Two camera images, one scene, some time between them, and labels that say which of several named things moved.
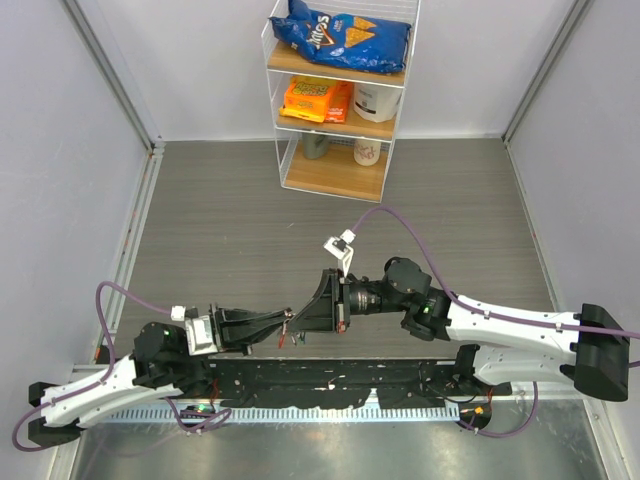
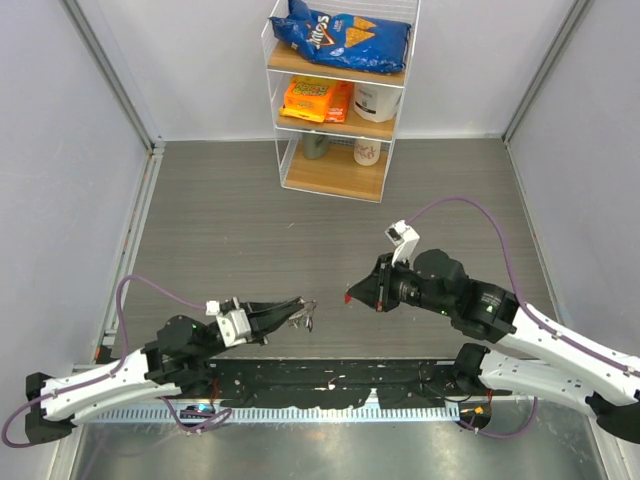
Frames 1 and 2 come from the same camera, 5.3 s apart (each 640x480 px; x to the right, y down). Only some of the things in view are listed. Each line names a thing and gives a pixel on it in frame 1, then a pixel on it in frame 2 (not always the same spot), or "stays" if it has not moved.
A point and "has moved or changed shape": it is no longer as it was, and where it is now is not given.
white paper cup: [366, 153] stays
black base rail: [348, 382] stays
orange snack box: [319, 99] stays
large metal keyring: [288, 317] has moved or changed shape
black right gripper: [330, 308] -> [375, 289]
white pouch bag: [375, 102] stays
